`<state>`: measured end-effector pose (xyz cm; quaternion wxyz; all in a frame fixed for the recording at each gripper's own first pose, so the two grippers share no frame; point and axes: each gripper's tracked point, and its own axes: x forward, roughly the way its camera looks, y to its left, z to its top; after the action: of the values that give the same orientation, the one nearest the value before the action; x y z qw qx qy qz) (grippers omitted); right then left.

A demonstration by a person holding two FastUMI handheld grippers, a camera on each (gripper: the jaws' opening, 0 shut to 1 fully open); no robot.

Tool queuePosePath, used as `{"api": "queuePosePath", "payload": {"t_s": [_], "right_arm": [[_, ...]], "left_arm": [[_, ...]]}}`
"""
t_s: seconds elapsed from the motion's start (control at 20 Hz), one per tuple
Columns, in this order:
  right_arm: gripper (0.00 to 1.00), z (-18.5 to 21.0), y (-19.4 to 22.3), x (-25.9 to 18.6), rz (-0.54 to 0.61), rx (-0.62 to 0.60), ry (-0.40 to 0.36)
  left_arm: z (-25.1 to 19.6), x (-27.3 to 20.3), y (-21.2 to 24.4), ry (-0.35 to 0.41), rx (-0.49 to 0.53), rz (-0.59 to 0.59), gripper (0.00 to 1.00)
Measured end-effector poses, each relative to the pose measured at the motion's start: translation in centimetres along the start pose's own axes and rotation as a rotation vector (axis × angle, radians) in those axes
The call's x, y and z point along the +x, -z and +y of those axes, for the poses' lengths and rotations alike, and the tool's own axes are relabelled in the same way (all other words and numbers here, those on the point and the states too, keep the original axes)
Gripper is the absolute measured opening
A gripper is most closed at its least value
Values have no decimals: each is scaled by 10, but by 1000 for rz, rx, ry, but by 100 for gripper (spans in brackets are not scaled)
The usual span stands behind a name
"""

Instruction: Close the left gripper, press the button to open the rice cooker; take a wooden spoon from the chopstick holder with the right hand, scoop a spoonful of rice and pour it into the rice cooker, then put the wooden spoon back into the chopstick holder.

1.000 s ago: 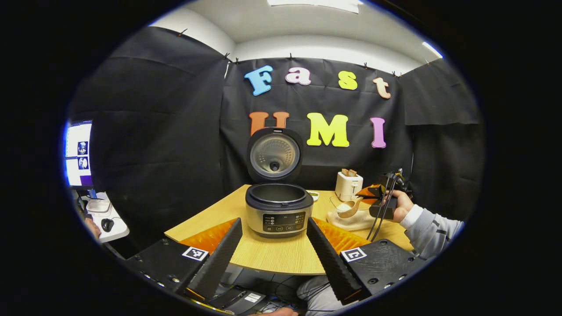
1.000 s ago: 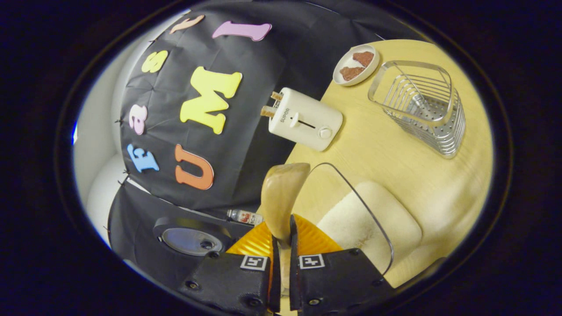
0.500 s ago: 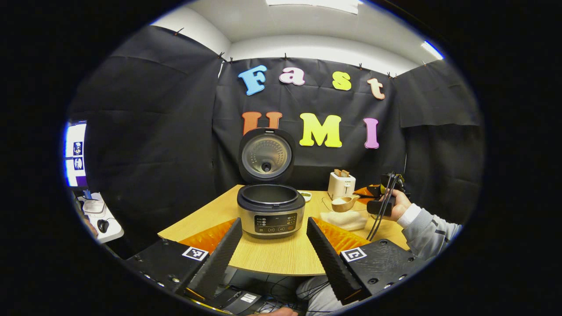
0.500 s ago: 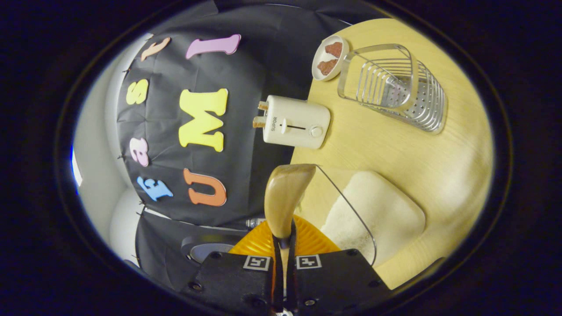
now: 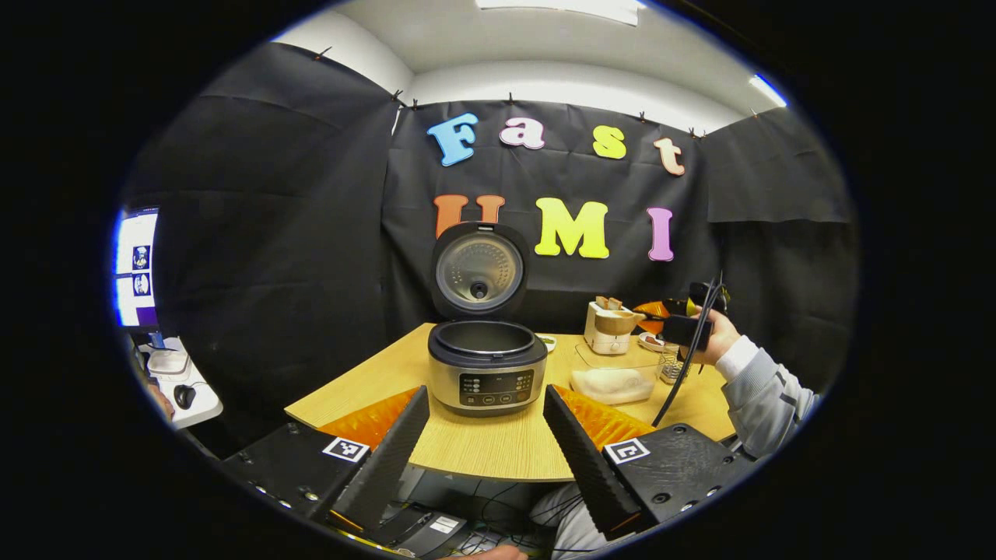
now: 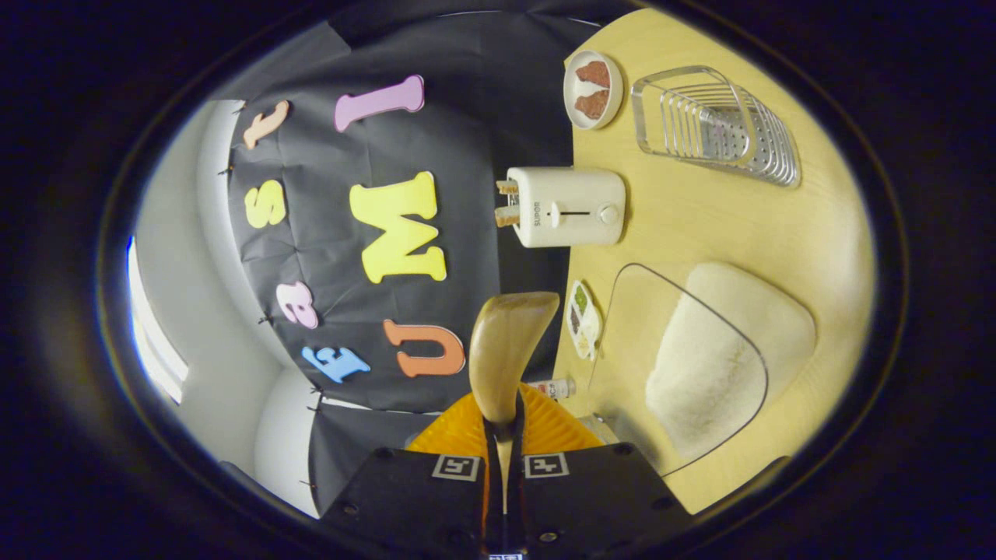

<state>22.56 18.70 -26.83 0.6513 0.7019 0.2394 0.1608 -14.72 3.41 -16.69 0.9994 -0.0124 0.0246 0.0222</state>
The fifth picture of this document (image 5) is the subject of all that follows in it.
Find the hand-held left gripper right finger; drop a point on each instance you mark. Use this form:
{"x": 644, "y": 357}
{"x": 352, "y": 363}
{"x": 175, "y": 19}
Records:
{"x": 587, "y": 467}

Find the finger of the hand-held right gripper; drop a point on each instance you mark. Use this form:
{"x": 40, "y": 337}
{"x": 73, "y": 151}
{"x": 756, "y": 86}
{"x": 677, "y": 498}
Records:
{"x": 652, "y": 308}

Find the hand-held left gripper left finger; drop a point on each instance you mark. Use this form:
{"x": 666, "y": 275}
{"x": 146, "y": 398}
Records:
{"x": 389, "y": 467}

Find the dark grey rice cooker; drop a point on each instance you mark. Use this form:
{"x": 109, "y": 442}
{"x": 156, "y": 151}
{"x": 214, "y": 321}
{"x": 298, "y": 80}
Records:
{"x": 486, "y": 381}

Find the white round plate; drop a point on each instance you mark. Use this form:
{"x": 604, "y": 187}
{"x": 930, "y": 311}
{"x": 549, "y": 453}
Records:
{"x": 650, "y": 342}

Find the person's grey clothing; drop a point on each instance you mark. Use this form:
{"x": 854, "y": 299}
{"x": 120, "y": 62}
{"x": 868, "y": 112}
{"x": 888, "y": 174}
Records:
{"x": 568, "y": 521}

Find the clear plastic container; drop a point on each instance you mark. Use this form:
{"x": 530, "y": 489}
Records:
{"x": 622, "y": 358}

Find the white toaster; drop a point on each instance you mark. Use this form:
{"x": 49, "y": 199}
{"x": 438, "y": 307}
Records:
{"x": 603, "y": 342}

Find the black box white label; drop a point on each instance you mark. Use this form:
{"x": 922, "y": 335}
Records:
{"x": 436, "y": 533}

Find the white divided sauce dish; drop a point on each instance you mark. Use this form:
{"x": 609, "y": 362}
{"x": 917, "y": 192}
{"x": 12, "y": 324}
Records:
{"x": 548, "y": 342}

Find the white side desk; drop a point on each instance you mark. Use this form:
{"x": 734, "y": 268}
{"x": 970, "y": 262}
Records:
{"x": 202, "y": 400}

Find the black computer mouse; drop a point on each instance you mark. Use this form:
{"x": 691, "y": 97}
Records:
{"x": 184, "y": 397}

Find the ceiling light panel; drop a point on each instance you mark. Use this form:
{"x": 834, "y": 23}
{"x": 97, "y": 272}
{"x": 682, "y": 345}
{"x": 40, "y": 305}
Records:
{"x": 768, "y": 90}

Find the black backdrop cloth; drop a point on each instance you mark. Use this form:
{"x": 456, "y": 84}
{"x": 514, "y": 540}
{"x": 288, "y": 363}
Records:
{"x": 272, "y": 233}

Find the computer monitor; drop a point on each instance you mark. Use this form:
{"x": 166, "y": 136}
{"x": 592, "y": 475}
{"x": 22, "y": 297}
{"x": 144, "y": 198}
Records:
{"x": 136, "y": 264}

